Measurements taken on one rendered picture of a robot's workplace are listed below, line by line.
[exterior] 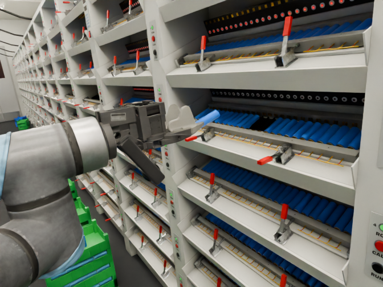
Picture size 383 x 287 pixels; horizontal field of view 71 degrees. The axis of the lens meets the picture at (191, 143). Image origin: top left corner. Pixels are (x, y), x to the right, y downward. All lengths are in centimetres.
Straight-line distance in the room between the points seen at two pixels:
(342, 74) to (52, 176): 48
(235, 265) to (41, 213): 65
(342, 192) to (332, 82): 20
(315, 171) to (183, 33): 62
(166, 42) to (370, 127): 65
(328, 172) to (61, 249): 48
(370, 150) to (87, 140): 44
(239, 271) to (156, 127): 57
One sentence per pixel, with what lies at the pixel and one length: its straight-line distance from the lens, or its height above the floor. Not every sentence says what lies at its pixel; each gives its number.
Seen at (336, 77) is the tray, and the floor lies 113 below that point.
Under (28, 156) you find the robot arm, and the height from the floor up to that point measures 106.
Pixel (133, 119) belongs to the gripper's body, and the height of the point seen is 108.
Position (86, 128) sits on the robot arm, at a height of 109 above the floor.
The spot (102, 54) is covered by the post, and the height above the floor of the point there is 126.
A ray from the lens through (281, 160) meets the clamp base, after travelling 62.
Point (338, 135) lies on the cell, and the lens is 63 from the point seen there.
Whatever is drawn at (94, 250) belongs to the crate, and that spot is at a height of 35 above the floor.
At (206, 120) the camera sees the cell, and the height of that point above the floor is 105.
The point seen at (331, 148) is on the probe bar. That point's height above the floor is 99.
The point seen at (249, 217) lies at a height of 75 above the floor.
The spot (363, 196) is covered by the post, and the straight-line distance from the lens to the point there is 53.
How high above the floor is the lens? 117
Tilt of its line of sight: 16 degrees down
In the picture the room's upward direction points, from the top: 5 degrees counter-clockwise
